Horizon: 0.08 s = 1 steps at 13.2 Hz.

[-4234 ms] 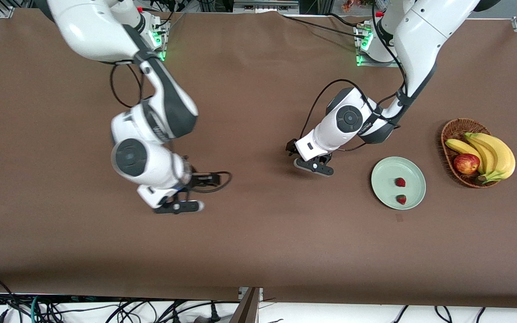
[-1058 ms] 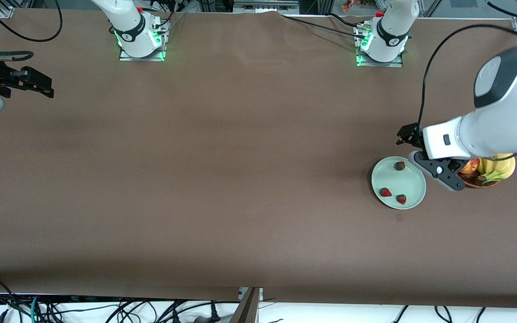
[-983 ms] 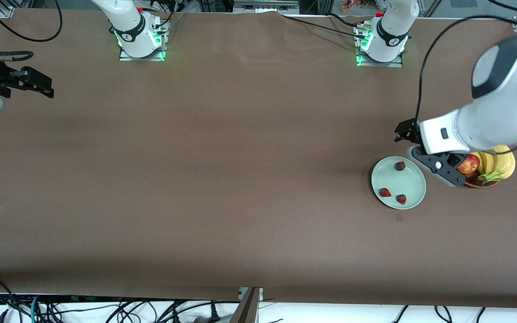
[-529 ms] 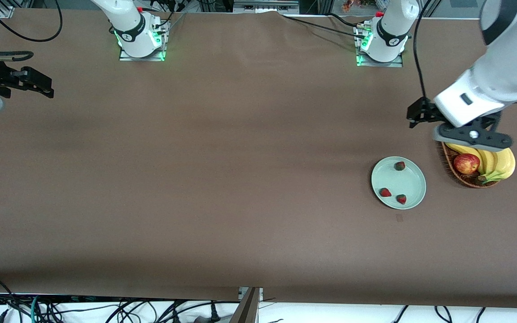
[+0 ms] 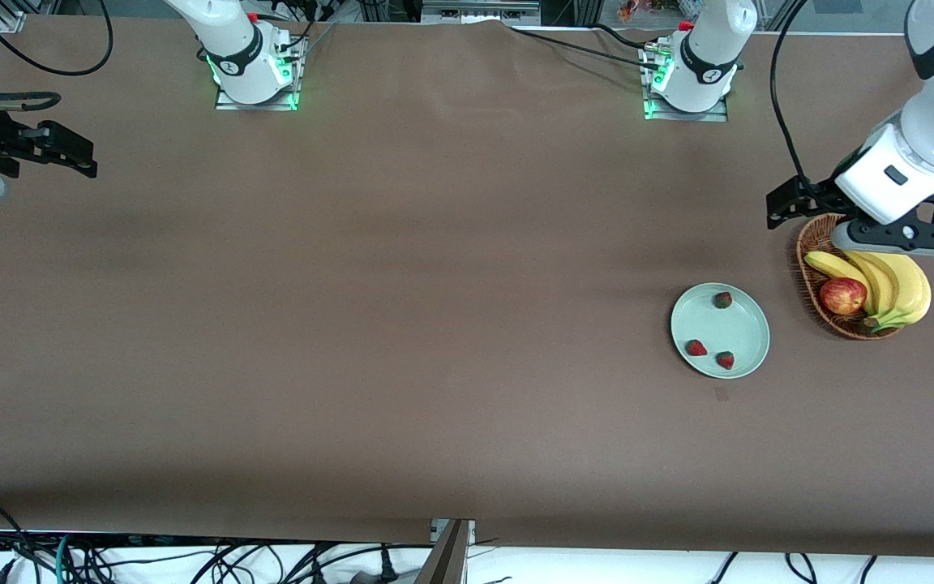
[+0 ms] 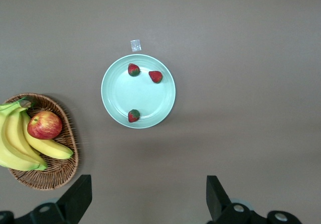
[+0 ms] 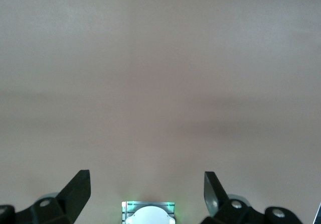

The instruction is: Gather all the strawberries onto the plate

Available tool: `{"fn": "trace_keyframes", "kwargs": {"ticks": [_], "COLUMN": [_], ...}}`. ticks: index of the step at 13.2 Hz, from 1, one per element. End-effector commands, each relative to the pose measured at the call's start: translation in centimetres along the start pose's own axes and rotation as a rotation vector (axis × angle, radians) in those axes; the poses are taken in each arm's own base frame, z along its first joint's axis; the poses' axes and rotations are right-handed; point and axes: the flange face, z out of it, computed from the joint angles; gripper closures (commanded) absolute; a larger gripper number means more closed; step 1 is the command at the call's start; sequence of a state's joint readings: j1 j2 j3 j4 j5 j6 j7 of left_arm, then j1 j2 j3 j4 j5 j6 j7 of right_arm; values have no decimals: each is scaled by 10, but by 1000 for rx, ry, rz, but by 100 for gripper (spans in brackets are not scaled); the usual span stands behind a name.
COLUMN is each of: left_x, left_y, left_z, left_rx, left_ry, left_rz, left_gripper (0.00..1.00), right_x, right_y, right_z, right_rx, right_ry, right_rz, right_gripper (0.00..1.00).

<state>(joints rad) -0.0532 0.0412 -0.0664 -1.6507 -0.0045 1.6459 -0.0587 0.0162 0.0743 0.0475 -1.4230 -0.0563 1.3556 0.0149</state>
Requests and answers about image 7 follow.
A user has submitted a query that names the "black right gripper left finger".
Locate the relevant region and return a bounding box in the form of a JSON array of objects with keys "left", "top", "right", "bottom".
[{"left": 0, "top": 169, "right": 91, "bottom": 224}]

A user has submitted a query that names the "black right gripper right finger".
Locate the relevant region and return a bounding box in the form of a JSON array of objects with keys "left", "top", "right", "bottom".
[{"left": 200, "top": 171, "right": 302, "bottom": 224}]

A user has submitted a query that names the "brown table cover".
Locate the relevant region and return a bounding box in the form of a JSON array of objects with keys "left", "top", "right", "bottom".
[{"left": 0, "top": 0, "right": 321, "bottom": 224}]

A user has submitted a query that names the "aluminium right arm base plate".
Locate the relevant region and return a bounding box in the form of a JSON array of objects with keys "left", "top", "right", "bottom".
[{"left": 121, "top": 200, "right": 177, "bottom": 224}]

